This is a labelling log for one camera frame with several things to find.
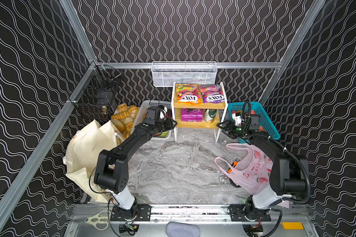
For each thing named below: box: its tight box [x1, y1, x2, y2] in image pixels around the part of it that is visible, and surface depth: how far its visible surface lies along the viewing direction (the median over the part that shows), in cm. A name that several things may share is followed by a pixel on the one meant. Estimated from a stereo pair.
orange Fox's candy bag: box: [175, 83, 202, 106], surface depth 80 cm
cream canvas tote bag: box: [62, 119, 125, 203], surface depth 76 cm
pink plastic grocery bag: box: [214, 143, 290, 209], surface depth 87 cm
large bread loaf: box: [110, 118, 126, 133], surface depth 108 cm
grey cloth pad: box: [165, 221, 201, 237], surface depth 69 cm
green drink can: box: [204, 108, 217, 123], surface depth 87 cm
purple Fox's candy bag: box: [198, 84, 225, 104], surface depth 81 cm
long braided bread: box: [111, 110, 132, 120], surface depth 115 cm
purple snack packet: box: [180, 108, 204, 122], surface depth 90 cm
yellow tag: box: [281, 222, 305, 230], surface depth 72 cm
